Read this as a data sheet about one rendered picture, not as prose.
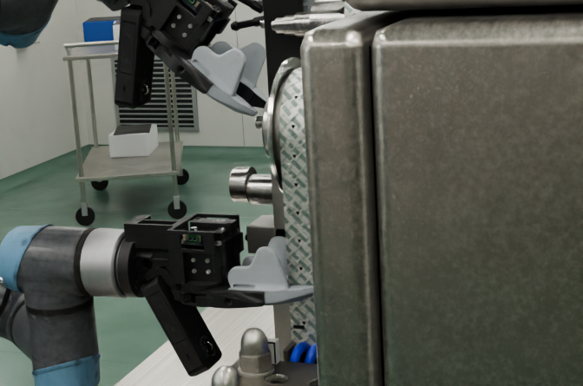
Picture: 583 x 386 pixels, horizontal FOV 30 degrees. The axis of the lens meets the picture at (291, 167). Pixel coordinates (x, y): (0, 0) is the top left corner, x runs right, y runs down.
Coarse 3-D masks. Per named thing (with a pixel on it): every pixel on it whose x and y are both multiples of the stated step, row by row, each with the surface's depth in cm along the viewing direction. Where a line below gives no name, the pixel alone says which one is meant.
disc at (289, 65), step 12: (288, 60) 112; (300, 60) 115; (288, 72) 112; (276, 84) 109; (276, 96) 109; (276, 108) 109; (276, 120) 109; (276, 132) 109; (276, 144) 109; (276, 156) 109; (276, 168) 109; (276, 180) 110
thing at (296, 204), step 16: (288, 192) 110; (304, 192) 109; (288, 208) 110; (304, 208) 110; (288, 224) 110; (304, 224) 110; (288, 240) 111; (304, 240) 110; (288, 256) 111; (304, 256) 111; (288, 272) 112; (304, 272) 111; (304, 304) 112; (304, 320) 112; (304, 336) 113
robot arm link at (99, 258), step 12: (108, 228) 119; (96, 240) 116; (108, 240) 116; (120, 240) 116; (84, 252) 116; (96, 252) 116; (108, 252) 115; (84, 264) 116; (96, 264) 115; (108, 264) 115; (84, 276) 116; (96, 276) 115; (108, 276) 115; (96, 288) 116; (108, 288) 116; (120, 288) 116
